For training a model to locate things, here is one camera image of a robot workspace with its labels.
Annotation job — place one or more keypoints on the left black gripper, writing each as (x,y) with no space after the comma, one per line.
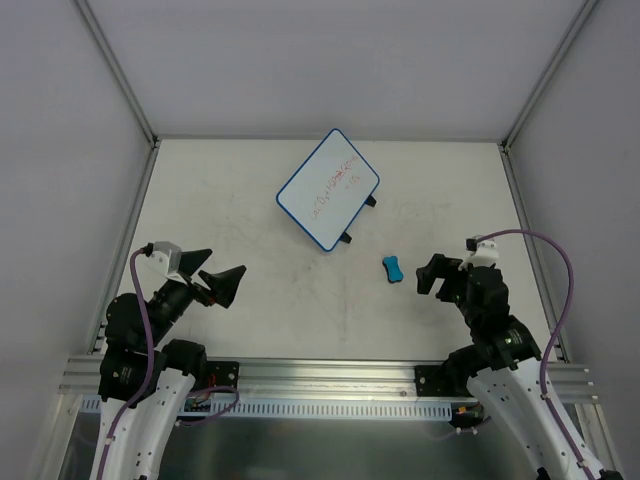
(196,285)

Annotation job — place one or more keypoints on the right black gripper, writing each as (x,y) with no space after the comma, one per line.
(447,280)

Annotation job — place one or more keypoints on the blue whiteboard eraser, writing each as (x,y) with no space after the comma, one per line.
(392,269)

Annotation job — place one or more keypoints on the blue framed whiteboard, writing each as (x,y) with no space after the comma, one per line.
(328,190)

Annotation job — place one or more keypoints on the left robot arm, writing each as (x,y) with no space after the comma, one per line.
(148,386)

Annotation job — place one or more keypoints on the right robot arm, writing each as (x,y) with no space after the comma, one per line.
(503,369)

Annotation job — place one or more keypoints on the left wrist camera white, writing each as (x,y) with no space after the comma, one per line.
(164,259)

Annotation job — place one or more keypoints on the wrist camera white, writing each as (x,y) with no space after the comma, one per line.
(164,259)
(481,253)

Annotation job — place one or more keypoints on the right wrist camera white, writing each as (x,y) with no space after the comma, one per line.
(481,253)

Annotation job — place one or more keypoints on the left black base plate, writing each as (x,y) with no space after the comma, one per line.
(221,373)

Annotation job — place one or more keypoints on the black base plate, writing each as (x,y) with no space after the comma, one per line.
(221,373)
(431,381)

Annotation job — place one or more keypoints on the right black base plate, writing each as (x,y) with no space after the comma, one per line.
(431,381)

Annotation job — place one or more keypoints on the aluminium mounting rail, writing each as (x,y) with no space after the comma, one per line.
(335,379)

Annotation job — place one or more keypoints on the white slotted cable duct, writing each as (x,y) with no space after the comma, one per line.
(303,408)

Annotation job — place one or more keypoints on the left aluminium frame post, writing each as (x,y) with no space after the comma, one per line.
(100,39)

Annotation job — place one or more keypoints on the aluminium frame post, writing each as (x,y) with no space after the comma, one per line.
(559,54)
(100,39)

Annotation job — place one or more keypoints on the right aluminium frame post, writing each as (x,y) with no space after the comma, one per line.
(559,54)

